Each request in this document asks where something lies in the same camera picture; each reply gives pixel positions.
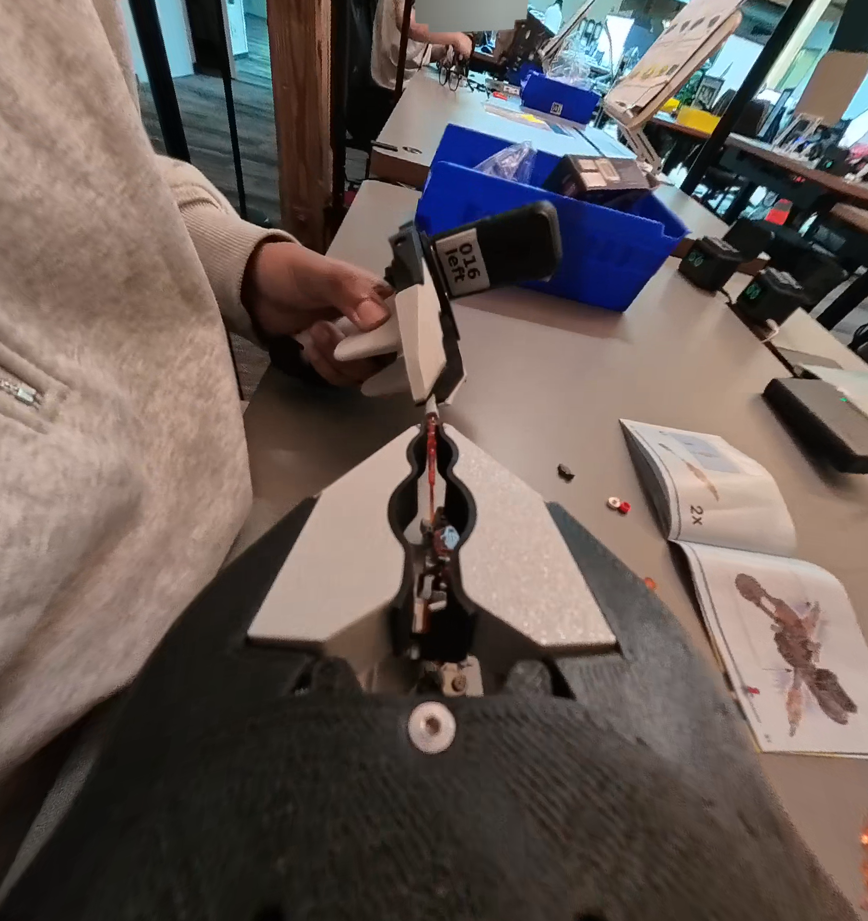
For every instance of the person's left forearm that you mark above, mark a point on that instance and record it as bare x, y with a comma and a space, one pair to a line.
218, 230

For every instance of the clear plastic bag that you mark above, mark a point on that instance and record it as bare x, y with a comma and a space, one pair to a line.
509, 160

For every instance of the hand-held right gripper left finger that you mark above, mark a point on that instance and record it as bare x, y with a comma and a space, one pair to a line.
333, 568

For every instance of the grey zip hoodie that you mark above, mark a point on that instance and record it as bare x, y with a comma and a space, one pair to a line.
81, 396

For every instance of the person's left hand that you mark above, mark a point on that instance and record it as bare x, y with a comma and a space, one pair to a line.
304, 295

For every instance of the blue plastic bin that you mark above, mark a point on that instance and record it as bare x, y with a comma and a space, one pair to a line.
560, 101
606, 252

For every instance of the lego instruction booklet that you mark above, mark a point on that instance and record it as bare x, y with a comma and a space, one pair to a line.
765, 575

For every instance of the wooden post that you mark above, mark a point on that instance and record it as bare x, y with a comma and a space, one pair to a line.
301, 122

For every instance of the black flat device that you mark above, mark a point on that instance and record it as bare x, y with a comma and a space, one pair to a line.
829, 424

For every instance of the background wooden desk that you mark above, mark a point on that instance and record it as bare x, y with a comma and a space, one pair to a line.
801, 165

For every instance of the black lego motorcycle model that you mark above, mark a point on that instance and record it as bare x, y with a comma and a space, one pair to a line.
437, 575

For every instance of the dark cardboard box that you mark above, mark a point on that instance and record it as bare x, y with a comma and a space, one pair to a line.
606, 176

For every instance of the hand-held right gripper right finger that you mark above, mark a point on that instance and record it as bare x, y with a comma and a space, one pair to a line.
531, 568

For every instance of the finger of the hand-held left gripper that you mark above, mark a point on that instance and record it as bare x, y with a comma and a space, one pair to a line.
421, 338
454, 388

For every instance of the black charger block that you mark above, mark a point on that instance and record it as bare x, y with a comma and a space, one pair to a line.
707, 263
768, 298

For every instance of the black pole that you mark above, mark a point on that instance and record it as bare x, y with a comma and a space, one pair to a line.
750, 86

